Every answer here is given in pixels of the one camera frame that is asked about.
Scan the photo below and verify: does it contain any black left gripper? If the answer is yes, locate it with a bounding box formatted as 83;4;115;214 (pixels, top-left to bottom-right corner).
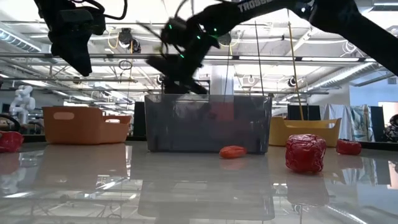
49;9;106;77

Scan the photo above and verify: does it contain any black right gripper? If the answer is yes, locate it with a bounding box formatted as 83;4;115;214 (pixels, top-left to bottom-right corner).
146;15;220;95

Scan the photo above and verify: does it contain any red chili pepper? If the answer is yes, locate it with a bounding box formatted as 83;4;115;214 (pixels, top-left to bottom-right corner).
219;145;249;160

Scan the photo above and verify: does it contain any red bell pepper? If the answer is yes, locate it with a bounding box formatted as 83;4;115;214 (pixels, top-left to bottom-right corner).
0;130;25;154
335;138;363;156

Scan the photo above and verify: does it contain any grey translucent plastic basket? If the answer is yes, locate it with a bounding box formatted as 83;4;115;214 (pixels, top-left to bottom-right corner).
144;94;273;155

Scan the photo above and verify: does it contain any black curtain panel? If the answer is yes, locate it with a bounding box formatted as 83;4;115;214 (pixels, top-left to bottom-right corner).
369;105;386;143
287;105;322;121
133;101;146;138

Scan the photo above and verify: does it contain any orange plastic basket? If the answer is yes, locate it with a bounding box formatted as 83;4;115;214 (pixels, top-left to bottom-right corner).
42;106;132;146

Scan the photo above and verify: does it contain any white robot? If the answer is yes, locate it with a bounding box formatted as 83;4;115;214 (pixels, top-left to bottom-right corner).
8;85;37;126

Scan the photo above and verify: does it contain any yellow plastic basket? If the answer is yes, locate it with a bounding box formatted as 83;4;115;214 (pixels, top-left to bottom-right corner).
268;116;342;148

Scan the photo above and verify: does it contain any large red wrapped block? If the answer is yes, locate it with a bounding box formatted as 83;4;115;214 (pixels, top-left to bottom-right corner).
285;133;328;174

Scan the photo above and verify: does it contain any white hanging sheet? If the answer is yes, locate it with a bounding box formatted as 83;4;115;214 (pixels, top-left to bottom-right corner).
320;103;353;141

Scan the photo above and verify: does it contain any patterned hanging sheet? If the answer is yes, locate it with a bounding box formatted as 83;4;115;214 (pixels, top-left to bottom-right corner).
349;104;374;143

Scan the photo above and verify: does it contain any person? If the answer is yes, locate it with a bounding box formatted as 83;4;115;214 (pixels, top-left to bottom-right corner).
383;113;398;143

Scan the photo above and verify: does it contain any ceiling cable reel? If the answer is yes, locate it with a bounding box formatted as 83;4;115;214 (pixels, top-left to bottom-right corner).
117;27;142;54

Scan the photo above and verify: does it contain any black hanging cable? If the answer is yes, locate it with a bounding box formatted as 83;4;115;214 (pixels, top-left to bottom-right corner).
254;21;266;96

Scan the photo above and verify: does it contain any yellow hanging cable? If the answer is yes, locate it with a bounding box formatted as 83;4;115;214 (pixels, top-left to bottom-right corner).
287;21;305;121

